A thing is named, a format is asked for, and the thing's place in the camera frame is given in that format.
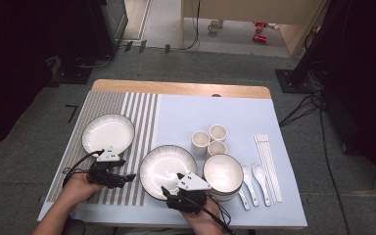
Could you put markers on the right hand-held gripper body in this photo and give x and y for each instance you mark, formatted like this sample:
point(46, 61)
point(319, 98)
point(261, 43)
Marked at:
point(192, 182)

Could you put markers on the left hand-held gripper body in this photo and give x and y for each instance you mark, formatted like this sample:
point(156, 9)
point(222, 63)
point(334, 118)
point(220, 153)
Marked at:
point(103, 176)

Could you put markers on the white ribbed plate dark rim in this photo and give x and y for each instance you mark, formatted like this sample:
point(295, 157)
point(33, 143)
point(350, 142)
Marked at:
point(160, 166)
point(107, 132)

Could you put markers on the white ceramic spoon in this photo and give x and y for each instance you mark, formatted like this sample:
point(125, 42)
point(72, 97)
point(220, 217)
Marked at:
point(244, 202)
point(259, 173)
point(246, 173)

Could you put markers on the row of white chopsticks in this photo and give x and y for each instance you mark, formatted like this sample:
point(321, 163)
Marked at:
point(267, 163)

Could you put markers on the person's left hand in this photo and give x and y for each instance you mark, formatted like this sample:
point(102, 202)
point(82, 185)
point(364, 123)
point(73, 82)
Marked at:
point(78, 187)

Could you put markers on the person's right hand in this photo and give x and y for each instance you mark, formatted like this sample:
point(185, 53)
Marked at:
point(205, 223)

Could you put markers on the striped beige placemat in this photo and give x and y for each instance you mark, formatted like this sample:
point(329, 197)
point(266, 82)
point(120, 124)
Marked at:
point(137, 114)

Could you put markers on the black chair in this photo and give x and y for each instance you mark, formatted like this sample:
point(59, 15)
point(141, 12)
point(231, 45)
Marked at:
point(75, 226)

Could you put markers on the light blue table mat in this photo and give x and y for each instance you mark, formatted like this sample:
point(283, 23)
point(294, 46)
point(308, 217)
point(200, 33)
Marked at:
point(209, 111)

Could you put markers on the black table grommet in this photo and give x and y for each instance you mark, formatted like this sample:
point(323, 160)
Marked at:
point(216, 95)

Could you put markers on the wooden table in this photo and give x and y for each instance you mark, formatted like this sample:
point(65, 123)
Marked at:
point(176, 87)

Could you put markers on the small black floor block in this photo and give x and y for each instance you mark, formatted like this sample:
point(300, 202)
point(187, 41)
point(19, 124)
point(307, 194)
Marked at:
point(167, 49)
point(128, 46)
point(142, 46)

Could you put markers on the black curtain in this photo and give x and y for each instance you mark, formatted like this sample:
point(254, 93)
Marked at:
point(19, 65)
point(365, 81)

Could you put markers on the black stand base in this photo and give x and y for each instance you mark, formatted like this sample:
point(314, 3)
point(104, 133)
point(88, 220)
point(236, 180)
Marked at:
point(290, 81)

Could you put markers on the dark equipment cabinet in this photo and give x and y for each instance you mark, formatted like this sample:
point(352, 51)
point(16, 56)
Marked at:
point(114, 19)

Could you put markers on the white mug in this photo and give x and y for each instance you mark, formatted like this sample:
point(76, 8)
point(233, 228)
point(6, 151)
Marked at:
point(214, 26)

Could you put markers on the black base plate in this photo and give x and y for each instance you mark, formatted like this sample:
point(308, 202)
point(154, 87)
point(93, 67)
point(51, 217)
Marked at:
point(73, 75)

